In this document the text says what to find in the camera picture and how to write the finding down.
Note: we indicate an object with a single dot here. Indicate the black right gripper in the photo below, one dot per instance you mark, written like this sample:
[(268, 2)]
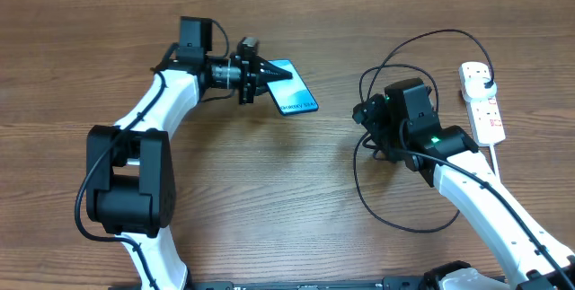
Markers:
[(371, 117)]

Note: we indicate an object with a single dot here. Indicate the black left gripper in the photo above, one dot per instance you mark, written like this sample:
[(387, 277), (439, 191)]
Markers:
[(250, 84)]

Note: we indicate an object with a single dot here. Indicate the blue screen smartphone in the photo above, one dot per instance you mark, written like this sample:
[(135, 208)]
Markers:
[(291, 96)]

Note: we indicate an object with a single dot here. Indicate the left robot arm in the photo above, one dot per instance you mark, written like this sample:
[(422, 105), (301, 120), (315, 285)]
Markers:
[(128, 194)]

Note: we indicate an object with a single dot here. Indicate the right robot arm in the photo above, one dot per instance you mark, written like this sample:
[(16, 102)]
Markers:
[(402, 124)]

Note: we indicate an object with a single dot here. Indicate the white round charger plug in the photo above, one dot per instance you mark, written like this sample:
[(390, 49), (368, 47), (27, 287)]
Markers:
[(478, 89)]

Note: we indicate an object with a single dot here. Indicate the white power strip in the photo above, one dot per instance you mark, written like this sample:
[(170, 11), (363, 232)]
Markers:
[(484, 116)]

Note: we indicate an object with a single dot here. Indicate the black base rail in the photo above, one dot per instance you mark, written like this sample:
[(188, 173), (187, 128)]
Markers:
[(305, 285)]

